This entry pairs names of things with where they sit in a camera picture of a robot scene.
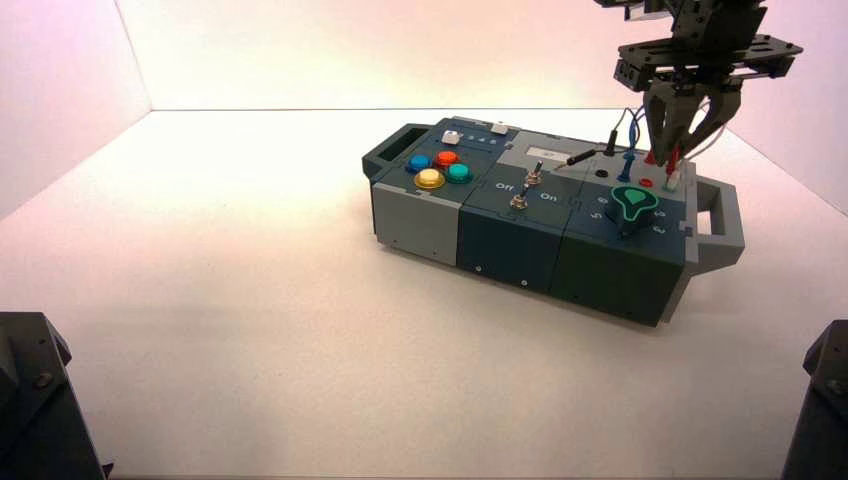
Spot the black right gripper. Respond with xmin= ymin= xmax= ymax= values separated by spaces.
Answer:
xmin=612 ymin=0 xmax=804 ymax=166

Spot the red banana plug wire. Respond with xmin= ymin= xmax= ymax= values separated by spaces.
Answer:
xmin=643 ymin=146 xmax=682 ymax=179

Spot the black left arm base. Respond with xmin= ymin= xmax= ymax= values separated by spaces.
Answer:
xmin=0 ymin=311 xmax=115 ymax=480

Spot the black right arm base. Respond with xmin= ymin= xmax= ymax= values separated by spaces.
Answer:
xmin=781 ymin=319 xmax=848 ymax=480

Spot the green black rotary knob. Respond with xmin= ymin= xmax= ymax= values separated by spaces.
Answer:
xmin=604 ymin=184 xmax=662 ymax=240

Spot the blue grey control box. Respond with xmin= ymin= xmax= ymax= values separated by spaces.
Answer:
xmin=362 ymin=117 xmax=745 ymax=328

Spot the white banana plug wire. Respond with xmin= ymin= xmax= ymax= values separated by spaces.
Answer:
xmin=665 ymin=99 xmax=722 ymax=195

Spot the blue banana plug wire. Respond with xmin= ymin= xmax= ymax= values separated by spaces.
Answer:
xmin=617 ymin=105 xmax=654 ymax=184

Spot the black banana plug wire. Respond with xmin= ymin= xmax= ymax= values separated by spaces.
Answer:
xmin=556 ymin=107 xmax=632 ymax=172

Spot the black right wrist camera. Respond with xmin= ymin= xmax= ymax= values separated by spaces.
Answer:
xmin=594 ymin=0 xmax=674 ymax=18

